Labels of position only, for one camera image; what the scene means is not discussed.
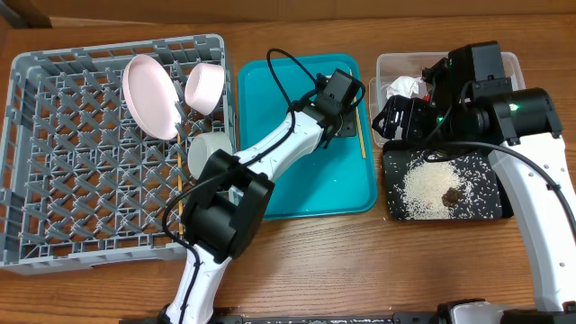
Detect black tray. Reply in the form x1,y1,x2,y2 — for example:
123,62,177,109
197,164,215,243
381,137,514,222

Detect white napkin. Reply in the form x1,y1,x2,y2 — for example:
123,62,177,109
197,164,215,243
385,76,427,99

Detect large white plate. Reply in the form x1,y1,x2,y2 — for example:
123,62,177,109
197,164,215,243
121,54,181,140

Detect grey plastic dish rack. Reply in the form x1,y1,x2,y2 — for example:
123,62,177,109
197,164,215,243
1,34,236,275

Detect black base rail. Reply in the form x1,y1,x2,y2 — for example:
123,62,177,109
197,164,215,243
119,308,445,324

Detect teal serving tray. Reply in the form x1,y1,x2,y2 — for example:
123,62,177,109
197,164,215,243
237,60,378,220

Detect grey bowl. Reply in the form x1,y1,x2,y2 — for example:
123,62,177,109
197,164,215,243
187,131,233,179

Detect small white plate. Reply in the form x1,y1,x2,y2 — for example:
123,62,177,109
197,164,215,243
184,63,225,115

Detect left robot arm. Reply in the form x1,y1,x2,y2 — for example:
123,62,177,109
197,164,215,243
157,69,365,323

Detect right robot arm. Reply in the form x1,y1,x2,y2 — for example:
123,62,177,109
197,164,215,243
372,41,575,323

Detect white rice pile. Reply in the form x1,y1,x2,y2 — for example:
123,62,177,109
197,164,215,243
387,150,501,221

